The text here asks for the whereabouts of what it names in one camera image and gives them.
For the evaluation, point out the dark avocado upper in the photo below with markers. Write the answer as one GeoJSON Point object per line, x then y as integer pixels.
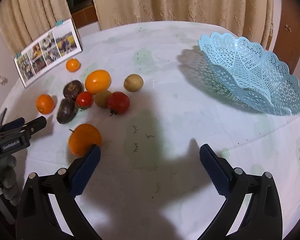
{"type": "Point", "coordinates": [72, 90]}

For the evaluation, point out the large red tomato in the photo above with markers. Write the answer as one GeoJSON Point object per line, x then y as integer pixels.
{"type": "Point", "coordinates": [118, 103]}

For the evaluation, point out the small red tomato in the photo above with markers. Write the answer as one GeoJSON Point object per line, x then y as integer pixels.
{"type": "Point", "coordinates": [84, 100]}

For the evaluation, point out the grey gloved left hand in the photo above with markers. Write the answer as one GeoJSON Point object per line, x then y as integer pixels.
{"type": "Point", "coordinates": [8, 180]}

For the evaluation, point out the beige curtain right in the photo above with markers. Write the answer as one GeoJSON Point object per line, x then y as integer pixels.
{"type": "Point", "coordinates": [252, 19]}

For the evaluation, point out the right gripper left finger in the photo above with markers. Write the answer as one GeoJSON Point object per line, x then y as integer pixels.
{"type": "Point", "coordinates": [36, 218]}

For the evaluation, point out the dark avocado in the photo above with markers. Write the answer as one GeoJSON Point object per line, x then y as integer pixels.
{"type": "Point", "coordinates": [72, 90]}
{"type": "Point", "coordinates": [66, 111]}

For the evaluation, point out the small orange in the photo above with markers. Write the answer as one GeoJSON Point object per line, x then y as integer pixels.
{"type": "Point", "coordinates": [45, 104]}
{"type": "Point", "coordinates": [72, 65]}

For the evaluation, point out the light blue plastic basket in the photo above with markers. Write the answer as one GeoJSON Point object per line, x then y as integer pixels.
{"type": "Point", "coordinates": [255, 76]}

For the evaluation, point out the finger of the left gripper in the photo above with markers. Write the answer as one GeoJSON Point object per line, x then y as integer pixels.
{"type": "Point", "coordinates": [34, 126]}
{"type": "Point", "coordinates": [12, 125]}

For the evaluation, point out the beige curtain left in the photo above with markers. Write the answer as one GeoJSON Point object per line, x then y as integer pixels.
{"type": "Point", "coordinates": [22, 21]}

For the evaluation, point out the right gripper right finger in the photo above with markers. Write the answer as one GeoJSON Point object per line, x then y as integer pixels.
{"type": "Point", "coordinates": [263, 217]}

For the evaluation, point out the photo collage calendar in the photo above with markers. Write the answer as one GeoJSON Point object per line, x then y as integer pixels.
{"type": "Point", "coordinates": [47, 51]}

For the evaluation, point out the dark avocado lower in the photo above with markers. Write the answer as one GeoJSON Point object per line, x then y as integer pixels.
{"type": "Point", "coordinates": [66, 111]}

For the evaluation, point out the black flat device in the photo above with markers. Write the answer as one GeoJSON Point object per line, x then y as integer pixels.
{"type": "Point", "coordinates": [2, 115]}

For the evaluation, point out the large orange fruit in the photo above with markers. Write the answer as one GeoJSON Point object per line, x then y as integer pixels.
{"type": "Point", "coordinates": [97, 81]}

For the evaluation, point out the hidden greenish brown fruit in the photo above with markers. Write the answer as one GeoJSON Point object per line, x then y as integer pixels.
{"type": "Point", "coordinates": [101, 98]}

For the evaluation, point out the beige curtain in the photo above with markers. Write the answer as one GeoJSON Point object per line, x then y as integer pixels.
{"type": "Point", "coordinates": [22, 21]}
{"type": "Point", "coordinates": [252, 19]}

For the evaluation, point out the brown round fruit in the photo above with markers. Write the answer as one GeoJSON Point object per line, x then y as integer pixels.
{"type": "Point", "coordinates": [133, 83]}

